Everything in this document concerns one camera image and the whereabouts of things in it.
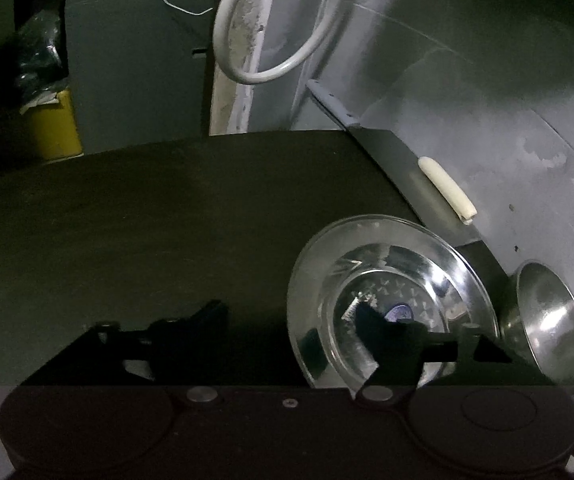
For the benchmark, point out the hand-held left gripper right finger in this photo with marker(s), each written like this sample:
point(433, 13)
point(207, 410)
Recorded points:
point(374, 327)

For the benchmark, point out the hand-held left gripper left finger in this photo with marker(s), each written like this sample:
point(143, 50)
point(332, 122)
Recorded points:
point(208, 319)

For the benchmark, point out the patterned steel plate with sticker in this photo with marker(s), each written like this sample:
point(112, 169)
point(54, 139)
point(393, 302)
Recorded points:
point(317, 280)

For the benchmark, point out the small steel bowl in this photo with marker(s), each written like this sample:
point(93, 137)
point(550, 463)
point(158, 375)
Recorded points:
point(549, 310)

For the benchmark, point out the yellow bin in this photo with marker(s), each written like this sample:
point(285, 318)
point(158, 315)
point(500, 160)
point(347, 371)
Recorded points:
point(54, 125)

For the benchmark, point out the grey cabinet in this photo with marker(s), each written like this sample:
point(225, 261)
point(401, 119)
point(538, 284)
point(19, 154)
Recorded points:
point(132, 70)

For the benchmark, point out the black plastic bag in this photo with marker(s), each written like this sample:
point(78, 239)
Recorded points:
point(39, 55)

